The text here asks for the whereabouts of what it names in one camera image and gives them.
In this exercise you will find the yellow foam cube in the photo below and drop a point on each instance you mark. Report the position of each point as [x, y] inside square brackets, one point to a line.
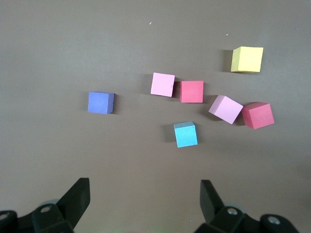
[247, 59]

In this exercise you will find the light blue foam cube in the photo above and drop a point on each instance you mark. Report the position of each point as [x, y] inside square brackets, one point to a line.
[185, 134]

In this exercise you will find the pink foam cube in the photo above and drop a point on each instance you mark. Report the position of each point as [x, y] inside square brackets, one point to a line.
[226, 109]
[162, 84]

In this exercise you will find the red foam cube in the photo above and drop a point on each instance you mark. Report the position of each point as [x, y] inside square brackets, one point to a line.
[191, 91]
[258, 115]

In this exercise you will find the purple foam cube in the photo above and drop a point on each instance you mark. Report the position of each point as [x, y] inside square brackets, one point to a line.
[100, 102]

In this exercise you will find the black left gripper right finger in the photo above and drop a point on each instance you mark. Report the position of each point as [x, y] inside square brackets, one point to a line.
[209, 201]

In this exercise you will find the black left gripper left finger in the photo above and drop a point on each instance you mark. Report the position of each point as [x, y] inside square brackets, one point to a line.
[77, 201]

